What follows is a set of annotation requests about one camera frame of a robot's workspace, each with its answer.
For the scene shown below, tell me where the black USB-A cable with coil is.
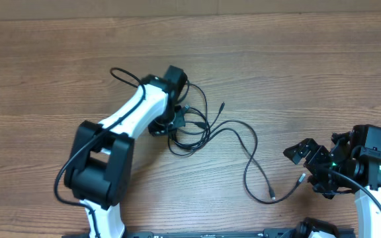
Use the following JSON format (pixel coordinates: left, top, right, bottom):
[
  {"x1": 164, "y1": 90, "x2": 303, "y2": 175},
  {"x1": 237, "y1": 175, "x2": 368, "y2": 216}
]
[{"x1": 167, "y1": 104, "x2": 307, "y2": 205}]

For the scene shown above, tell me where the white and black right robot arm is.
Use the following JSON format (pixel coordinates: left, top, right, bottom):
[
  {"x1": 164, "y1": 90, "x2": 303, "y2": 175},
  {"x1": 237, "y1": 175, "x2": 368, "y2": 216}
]
[{"x1": 283, "y1": 124, "x2": 381, "y2": 237}]

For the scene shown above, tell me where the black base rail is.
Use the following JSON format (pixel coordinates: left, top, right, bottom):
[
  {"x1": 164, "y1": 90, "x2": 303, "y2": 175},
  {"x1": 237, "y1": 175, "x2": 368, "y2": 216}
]
[{"x1": 126, "y1": 228, "x2": 296, "y2": 238}]

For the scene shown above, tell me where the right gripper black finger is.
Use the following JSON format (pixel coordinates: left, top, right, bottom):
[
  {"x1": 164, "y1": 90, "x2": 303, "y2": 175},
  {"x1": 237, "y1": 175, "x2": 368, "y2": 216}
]
[
  {"x1": 304, "y1": 145, "x2": 331, "y2": 166},
  {"x1": 283, "y1": 138, "x2": 319, "y2": 165}
]

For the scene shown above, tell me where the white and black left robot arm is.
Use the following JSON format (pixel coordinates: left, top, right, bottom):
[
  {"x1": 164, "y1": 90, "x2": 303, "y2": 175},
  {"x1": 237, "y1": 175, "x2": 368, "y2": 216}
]
[{"x1": 56, "y1": 65, "x2": 189, "y2": 237}]

